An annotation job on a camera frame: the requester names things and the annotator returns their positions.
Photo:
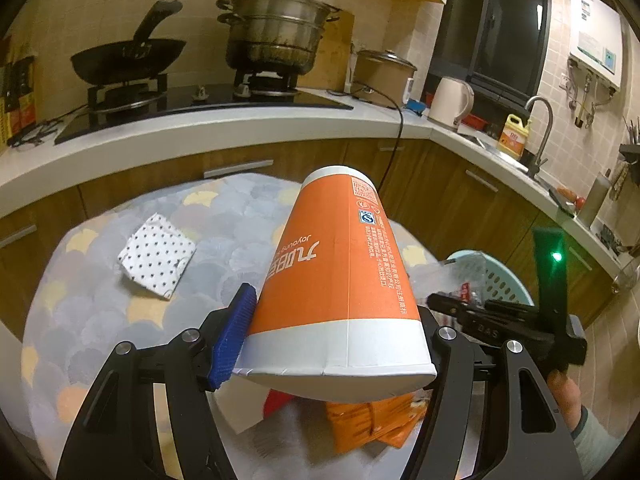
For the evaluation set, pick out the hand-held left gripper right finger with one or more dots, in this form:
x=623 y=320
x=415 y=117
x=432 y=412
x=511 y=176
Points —
x=441 y=346

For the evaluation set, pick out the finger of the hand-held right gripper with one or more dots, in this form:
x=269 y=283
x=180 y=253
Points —
x=510 y=308
x=447 y=306

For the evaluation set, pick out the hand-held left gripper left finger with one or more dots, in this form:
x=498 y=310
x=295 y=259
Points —
x=231 y=345

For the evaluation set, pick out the light blue plastic basket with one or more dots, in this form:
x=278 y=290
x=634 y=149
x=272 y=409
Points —
x=505 y=280

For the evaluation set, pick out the clear plastic wrapper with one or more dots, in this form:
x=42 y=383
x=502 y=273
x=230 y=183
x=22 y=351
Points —
x=447 y=275

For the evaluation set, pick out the orange paper cup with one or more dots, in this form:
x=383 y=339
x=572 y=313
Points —
x=330 y=270

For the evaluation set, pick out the person's right forearm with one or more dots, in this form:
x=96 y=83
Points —
x=597 y=447

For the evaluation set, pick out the person's right hand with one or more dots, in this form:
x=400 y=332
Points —
x=565 y=400

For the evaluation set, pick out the red wrapper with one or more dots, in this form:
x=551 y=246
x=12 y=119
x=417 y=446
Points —
x=277 y=402

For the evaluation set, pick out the orange snack packet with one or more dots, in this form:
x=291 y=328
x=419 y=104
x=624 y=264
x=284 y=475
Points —
x=370 y=425

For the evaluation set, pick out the white polka dot napkin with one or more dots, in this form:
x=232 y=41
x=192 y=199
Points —
x=155 y=257

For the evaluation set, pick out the black kitchen knife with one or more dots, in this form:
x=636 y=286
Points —
x=560 y=201

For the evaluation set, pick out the wooden base cabinets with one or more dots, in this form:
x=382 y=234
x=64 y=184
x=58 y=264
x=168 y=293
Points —
x=440 y=185

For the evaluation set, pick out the red tomato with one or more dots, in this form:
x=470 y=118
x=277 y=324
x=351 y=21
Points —
x=579 y=202

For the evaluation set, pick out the fan pattern tablecloth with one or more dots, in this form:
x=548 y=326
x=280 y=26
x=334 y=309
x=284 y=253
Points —
x=100 y=320

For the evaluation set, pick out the steel thermos bottle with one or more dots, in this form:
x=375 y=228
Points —
x=600 y=200

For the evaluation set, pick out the hanging dish cloth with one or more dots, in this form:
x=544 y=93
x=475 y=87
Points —
x=620 y=180

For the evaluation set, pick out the yellow detergent bottle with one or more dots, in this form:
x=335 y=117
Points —
x=512 y=137

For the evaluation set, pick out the steel faucet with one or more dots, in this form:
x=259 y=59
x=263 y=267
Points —
x=542 y=135

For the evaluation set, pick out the red plastic box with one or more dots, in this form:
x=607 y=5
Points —
x=475 y=121

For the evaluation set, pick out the black utensil rack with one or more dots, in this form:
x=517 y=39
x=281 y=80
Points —
x=630 y=152

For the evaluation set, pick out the white electric kettle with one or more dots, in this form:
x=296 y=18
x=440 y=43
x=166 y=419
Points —
x=447 y=100

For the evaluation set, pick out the beige rice cooker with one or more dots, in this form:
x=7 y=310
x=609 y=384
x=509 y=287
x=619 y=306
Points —
x=380 y=77

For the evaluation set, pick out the black glass gas stove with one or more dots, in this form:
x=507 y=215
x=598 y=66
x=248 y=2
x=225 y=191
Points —
x=200 y=105

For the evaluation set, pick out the wooden cutting board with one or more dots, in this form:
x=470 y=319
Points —
x=336 y=60

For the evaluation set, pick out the dark window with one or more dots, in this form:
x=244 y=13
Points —
x=495 y=25

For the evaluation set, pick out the white water heater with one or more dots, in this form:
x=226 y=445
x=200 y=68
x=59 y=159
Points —
x=595 y=30

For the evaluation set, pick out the black wok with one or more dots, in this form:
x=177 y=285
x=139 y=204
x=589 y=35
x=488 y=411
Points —
x=125 y=62

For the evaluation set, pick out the steel steamer pot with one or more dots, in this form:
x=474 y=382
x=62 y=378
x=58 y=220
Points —
x=275 y=35

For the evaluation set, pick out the dark sauce bottles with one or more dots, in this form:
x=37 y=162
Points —
x=17 y=95

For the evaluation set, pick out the white wall socket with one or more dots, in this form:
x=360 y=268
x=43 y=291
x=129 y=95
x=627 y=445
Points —
x=566 y=82

